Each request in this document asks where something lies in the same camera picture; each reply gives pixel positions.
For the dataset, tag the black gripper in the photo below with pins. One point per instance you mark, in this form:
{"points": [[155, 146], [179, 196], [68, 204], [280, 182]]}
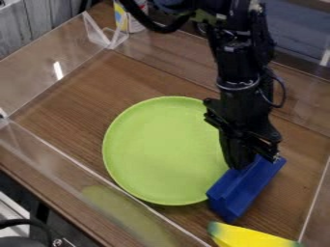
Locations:
{"points": [[239, 114]]}

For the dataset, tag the blue star-shaped block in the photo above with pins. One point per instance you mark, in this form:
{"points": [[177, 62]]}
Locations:
{"points": [[235, 191]]}

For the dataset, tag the yellow green banana toy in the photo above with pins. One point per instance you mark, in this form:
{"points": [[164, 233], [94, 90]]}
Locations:
{"points": [[232, 236]]}

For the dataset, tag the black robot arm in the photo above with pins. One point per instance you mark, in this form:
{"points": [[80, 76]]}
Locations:
{"points": [[243, 48]]}

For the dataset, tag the green round plate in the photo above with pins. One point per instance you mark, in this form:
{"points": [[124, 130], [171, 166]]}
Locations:
{"points": [[160, 151]]}

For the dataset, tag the white labelled can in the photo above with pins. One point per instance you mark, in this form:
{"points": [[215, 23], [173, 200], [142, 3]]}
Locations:
{"points": [[125, 21]]}

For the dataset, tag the clear acrylic enclosure wall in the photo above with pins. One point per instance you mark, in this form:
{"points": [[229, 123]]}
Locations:
{"points": [[64, 87]]}

